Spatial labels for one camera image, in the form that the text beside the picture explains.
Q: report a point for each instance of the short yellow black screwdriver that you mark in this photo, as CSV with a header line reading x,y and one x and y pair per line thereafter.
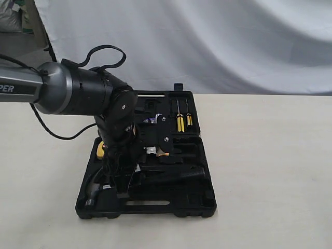
x,y
188,115

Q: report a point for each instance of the black electrical tape roll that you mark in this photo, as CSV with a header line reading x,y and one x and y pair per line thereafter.
x,y
149,120

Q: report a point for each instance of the black plastic tool case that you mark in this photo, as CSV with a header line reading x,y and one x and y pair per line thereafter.
x,y
193,197

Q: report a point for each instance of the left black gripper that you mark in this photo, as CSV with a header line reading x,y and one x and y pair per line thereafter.
x,y
122,147

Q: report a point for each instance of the yellow tape measure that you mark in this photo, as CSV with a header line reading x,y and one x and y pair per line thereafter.
x,y
100,150

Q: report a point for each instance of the orange handled pliers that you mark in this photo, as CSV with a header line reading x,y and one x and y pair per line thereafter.
x,y
176,156

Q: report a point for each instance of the claw hammer black grip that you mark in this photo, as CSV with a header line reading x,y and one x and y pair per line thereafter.
x,y
139,179

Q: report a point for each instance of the left grey black robot arm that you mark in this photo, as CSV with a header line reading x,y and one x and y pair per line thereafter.
x,y
66,88

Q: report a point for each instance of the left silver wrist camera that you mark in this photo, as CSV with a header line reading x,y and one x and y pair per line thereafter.
x,y
164,136

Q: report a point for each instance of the white backdrop cloth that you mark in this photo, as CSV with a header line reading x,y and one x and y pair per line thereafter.
x,y
238,47

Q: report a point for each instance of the black backdrop stand pole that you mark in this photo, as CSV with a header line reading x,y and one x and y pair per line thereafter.
x,y
48,47

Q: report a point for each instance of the grey sack in background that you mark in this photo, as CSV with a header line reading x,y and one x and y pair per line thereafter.
x,y
10,17

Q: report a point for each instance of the long yellow black screwdriver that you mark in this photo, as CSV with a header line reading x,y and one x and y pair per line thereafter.
x,y
180,120

